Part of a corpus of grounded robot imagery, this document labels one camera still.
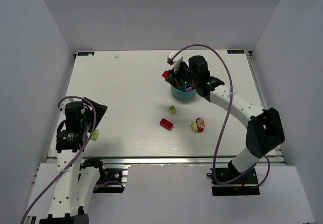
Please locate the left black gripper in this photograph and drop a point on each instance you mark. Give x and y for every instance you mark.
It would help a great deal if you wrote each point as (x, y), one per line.
(95, 114)

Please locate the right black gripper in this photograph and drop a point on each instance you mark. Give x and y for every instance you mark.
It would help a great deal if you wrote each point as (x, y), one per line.
(177, 75)

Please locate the lime green lego brick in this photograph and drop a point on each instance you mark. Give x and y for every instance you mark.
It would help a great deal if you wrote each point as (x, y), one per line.
(95, 135)

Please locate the red curved lego brick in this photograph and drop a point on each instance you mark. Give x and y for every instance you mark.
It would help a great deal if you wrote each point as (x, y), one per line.
(165, 74)

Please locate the light green small lego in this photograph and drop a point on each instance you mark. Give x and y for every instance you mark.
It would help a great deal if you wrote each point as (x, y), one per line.
(172, 109)

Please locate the red flower lego piece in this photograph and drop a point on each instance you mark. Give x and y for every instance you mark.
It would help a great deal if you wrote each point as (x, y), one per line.
(200, 124)

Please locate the red rectangular lego brick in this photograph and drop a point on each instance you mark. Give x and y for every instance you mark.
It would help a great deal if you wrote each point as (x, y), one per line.
(166, 124)

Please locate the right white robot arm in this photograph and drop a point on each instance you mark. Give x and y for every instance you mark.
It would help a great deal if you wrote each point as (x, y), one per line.
(264, 126)

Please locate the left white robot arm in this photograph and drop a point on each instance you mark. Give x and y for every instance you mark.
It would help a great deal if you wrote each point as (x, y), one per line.
(76, 178)

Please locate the teal round divided container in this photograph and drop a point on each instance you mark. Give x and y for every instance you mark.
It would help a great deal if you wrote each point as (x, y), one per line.
(182, 94)

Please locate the right corner label sticker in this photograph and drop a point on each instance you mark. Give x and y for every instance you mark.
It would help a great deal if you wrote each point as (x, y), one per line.
(235, 51)

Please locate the corner label sticker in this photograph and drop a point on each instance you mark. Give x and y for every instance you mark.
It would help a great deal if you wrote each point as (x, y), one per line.
(85, 53)
(235, 51)

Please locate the left corner label sticker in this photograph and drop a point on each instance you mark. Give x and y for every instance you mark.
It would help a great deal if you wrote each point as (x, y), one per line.
(85, 53)

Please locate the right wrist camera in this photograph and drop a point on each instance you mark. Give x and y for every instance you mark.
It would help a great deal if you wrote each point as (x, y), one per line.
(174, 59)

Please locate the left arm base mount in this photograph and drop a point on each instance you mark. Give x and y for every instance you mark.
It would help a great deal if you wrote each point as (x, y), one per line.
(110, 179)

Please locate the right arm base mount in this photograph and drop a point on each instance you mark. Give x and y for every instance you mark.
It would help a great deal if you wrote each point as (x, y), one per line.
(245, 186)

